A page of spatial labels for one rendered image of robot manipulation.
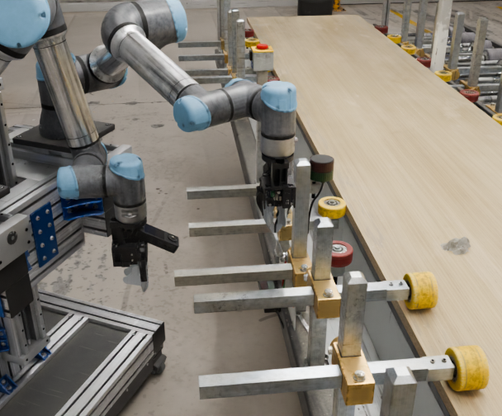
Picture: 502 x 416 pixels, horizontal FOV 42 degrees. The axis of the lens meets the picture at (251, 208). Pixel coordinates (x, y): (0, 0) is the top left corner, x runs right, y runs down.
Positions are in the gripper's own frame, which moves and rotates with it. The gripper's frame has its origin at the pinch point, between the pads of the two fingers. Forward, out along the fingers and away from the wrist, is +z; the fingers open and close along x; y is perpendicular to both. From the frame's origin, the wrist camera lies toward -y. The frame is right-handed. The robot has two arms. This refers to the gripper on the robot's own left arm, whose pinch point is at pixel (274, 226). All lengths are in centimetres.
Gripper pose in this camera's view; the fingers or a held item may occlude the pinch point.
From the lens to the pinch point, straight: 154.3
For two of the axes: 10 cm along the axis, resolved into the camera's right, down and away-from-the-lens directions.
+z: 0.0, 8.8, 4.7
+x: 9.9, -0.4, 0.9
